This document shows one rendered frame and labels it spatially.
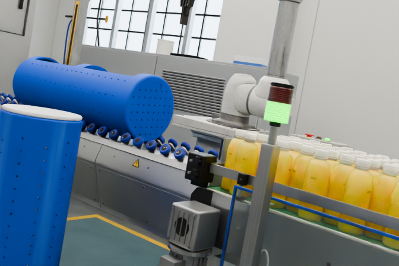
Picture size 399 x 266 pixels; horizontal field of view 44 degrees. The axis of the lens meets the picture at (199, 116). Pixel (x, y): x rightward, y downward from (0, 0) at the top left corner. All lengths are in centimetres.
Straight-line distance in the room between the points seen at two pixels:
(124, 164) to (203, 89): 198
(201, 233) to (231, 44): 365
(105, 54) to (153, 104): 267
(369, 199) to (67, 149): 99
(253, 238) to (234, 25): 385
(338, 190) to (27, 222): 101
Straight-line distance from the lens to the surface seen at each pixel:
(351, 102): 467
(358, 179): 140
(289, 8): 250
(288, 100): 129
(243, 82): 256
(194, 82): 396
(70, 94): 230
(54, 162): 176
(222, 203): 157
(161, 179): 187
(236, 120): 257
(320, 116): 478
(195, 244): 149
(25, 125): 174
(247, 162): 157
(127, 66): 450
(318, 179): 144
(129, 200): 204
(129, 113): 203
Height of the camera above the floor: 121
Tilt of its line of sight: 3 degrees down
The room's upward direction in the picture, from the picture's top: 10 degrees clockwise
